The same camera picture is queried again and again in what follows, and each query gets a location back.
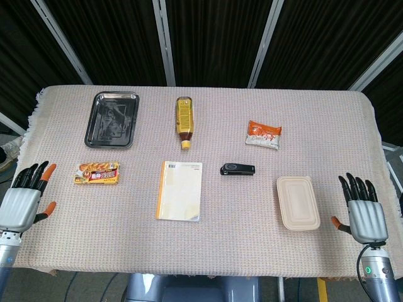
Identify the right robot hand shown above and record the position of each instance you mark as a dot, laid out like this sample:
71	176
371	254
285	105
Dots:
368	217

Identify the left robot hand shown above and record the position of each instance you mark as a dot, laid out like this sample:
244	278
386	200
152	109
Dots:
19	206

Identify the black stapler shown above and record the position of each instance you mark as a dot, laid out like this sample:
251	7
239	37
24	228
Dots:
237	169

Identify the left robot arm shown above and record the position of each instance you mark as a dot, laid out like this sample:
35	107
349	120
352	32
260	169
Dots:
9	251

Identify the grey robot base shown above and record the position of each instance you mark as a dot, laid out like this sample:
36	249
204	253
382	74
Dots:
192	287

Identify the yellow notebook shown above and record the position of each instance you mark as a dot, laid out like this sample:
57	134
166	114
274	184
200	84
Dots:
179	190

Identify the white sneaker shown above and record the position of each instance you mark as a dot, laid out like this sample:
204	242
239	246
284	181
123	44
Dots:
9	149

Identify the beige lidded food container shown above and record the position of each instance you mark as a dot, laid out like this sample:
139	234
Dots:
298	203

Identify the yellow curry box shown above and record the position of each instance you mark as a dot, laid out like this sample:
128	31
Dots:
97	177

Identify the black metal tray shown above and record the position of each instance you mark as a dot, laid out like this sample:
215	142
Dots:
111	119

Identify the orange and white snack bag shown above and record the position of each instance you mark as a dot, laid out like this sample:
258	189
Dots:
264	134

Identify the beige woven tablecloth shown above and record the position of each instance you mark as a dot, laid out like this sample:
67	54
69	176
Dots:
201	239

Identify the yellow-capped tea bottle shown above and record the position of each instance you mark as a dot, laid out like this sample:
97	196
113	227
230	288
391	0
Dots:
184	121

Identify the grey partition post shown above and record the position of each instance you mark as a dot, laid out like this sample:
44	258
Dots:
61	37
374	66
261	44
164	42

